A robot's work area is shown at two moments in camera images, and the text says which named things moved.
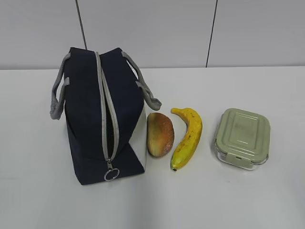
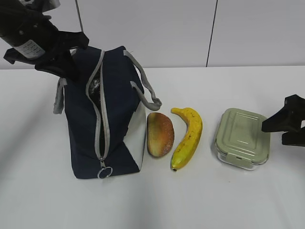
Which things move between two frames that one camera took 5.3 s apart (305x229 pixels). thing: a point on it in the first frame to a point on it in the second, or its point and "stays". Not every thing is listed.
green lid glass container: x=242 y=138 stays
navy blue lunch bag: x=106 y=102 stays
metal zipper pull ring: x=110 y=169 to x=98 y=175
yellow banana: x=184 y=150 stays
